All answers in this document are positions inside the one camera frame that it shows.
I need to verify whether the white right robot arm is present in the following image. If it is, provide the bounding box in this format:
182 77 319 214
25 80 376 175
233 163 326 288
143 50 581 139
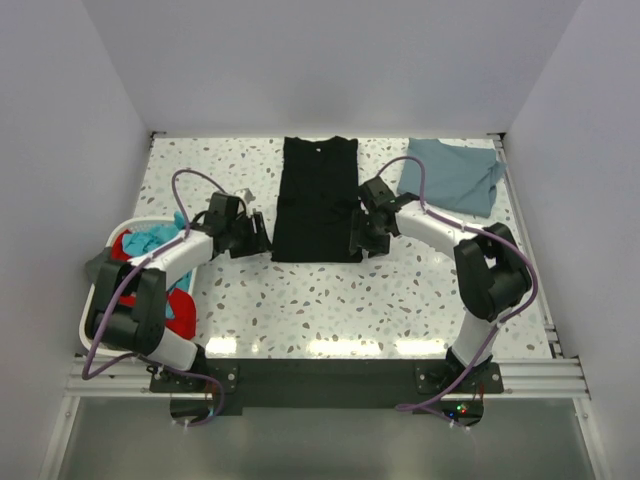
350 177 537 368

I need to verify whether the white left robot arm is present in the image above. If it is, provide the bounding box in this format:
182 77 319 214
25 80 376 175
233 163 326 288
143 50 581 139
84 189 271 378

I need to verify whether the white laundry basket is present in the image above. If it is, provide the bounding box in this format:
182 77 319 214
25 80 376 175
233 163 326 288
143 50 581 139
79 215 197 350

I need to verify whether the dark grey t-shirt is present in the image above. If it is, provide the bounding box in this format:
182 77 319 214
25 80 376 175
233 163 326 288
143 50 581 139
84 247 111 283

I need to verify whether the black t-shirt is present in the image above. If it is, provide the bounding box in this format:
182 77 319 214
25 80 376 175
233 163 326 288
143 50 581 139
272 136 363 263

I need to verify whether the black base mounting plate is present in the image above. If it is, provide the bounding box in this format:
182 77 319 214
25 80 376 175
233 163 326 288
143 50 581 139
149 357 506 416

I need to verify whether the folded grey-blue t-shirt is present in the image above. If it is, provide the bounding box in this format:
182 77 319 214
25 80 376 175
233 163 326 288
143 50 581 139
407 138 506 218

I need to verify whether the turquoise t-shirt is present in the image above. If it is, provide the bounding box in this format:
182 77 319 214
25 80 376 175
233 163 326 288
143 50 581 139
116 211 192 320

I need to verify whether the red t-shirt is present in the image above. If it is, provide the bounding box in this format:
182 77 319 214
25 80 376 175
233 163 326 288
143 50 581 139
111 230 196 340

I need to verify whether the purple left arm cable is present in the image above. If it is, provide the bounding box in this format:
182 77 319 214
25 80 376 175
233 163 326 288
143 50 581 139
82 169 236 427

